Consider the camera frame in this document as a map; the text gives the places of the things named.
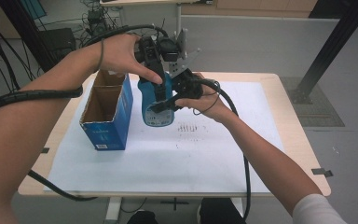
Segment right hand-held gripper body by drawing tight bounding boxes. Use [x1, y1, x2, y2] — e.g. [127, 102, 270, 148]
[168, 48, 205, 101]

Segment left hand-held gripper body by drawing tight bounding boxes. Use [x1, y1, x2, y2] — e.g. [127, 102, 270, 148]
[134, 27, 188, 68]

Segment blue bottle with white cap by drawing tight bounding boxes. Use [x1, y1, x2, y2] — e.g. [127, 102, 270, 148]
[137, 72, 175, 128]

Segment blue cardboard box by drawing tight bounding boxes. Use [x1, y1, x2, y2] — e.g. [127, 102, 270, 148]
[79, 69, 134, 151]

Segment person's right hand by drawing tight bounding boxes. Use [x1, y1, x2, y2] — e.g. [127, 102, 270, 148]
[174, 73, 231, 122]

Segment person's left hand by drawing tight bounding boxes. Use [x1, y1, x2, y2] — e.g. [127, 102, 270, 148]
[99, 33, 164, 86]

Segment black wristband on right wrist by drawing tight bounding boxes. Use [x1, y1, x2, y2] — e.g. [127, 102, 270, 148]
[193, 81, 222, 116]

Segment black wristband on wrist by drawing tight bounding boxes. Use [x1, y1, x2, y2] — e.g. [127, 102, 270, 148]
[193, 81, 222, 116]
[96, 38, 105, 72]

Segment white table leg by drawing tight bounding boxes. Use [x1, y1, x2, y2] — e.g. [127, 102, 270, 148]
[175, 3, 183, 35]

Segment black wristband on left wrist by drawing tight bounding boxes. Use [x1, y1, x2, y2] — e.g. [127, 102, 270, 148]
[96, 38, 105, 72]

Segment white paper sheet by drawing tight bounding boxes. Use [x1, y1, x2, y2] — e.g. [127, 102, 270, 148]
[43, 78, 285, 194]

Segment black electronic device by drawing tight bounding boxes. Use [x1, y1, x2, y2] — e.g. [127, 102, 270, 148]
[87, 8, 107, 35]

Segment black box on floor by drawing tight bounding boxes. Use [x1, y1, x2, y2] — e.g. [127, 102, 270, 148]
[38, 27, 77, 54]

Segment person's dark shoe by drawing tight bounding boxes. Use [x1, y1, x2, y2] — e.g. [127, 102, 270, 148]
[127, 210, 159, 224]

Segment white desk leg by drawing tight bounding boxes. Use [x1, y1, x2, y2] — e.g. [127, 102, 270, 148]
[103, 196, 123, 224]

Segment person's dark trouser leg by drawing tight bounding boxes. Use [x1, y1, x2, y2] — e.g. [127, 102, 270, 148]
[199, 198, 246, 224]

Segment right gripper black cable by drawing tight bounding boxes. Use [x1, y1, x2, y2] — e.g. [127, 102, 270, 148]
[195, 78, 252, 220]

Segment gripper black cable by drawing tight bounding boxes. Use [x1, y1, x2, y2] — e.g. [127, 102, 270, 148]
[195, 78, 252, 220]
[0, 24, 171, 203]

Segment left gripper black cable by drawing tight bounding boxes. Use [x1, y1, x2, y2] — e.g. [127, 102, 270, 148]
[0, 24, 171, 203]

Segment black metal frame post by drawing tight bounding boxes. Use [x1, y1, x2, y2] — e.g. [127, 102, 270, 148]
[0, 0, 59, 73]
[292, 0, 358, 105]

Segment tangle of black floor cables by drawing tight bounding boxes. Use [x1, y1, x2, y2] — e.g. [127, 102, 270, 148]
[0, 0, 119, 94]

